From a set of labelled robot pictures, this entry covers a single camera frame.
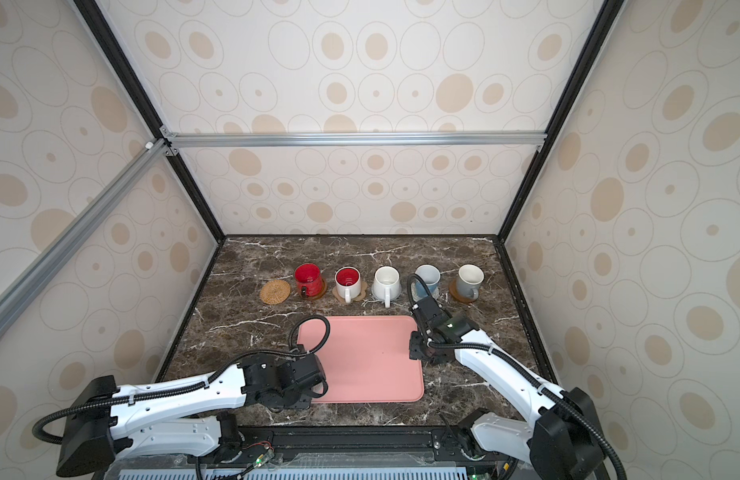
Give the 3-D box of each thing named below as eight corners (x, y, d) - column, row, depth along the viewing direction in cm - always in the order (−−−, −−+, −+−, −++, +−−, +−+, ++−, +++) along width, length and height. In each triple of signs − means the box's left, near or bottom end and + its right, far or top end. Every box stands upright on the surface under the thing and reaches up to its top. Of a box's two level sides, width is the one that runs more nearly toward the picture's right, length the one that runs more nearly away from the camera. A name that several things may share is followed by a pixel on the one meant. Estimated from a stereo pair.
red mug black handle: (296, 304, 102) (290, 289, 95) (301, 279, 108) (296, 263, 102) (319, 304, 102) (315, 289, 95) (323, 279, 108) (319, 263, 102)
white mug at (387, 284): (388, 311, 101) (389, 295, 93) (368, 290, 106) (368, 274, 98) (407, 298, 104) (410, 281, 96) (388, 278, 109) (389, 261, 102)
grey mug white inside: (450, 304, 102) (456, 286, 94) (455, 280, 109) (462, 261, 101) (472, 311, 101) (481, 293, 92) (477, 286, 107) (485, 267, 99)
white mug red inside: (335, 308, 101) (332, 294, 95) (337, 281, 108) (335, 266, 102) (359, 308, 101) (358, 294, 95) (360, 281, 109) (359, 266, 102)
